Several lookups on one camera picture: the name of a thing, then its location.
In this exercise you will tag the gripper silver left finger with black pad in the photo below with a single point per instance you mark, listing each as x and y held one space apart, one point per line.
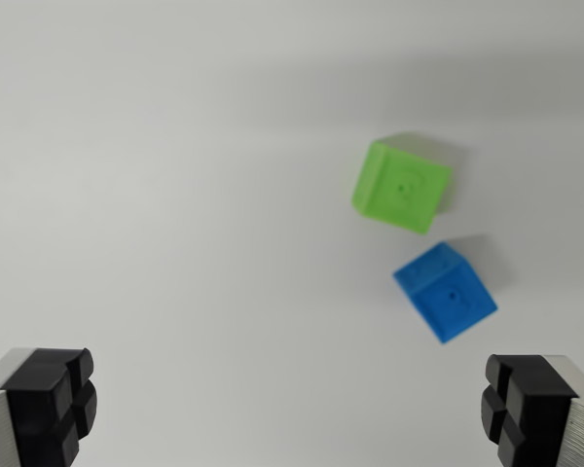
39 408

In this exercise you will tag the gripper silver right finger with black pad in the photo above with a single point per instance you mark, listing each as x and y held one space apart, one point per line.
540 413

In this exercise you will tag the blue plastic cube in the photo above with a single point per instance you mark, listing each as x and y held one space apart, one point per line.
448 297

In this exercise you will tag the green plastic cube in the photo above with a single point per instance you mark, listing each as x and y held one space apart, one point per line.
399 187

